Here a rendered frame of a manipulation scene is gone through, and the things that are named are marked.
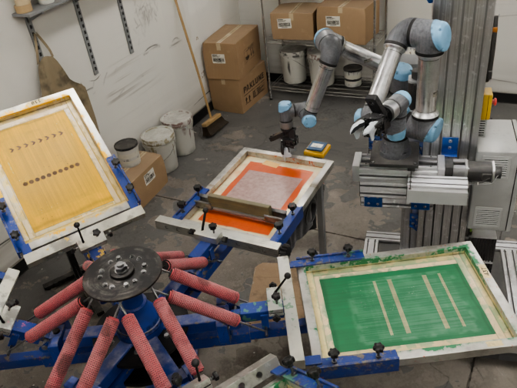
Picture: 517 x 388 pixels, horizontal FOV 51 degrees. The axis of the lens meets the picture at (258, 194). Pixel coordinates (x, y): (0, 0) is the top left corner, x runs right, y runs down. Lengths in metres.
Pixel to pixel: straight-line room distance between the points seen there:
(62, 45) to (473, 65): 3.03
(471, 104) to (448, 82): 0.15
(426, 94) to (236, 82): 3.72
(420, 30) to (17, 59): 2.85
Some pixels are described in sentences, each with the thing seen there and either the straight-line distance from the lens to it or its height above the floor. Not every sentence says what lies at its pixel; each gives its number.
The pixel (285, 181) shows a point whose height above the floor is 0.96.
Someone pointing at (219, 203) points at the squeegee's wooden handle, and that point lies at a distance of 2.83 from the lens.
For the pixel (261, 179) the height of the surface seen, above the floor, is 0.96.
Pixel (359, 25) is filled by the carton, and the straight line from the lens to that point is 5.62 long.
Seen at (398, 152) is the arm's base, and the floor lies 1.30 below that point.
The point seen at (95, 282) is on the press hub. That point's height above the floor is 1.31.
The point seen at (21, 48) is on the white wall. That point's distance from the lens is 4.27.
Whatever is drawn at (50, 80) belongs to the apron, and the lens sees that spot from 4.39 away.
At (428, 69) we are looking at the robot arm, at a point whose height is 1.71.
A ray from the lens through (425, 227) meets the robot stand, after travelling 3.10.
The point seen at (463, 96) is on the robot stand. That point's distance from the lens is 2.70.
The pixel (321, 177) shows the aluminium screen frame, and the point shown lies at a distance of 3.00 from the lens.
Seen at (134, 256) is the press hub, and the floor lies 1.31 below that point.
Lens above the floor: 2.63
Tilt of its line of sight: 34 degrees down
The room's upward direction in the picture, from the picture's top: 8 degrees counter-clockwise
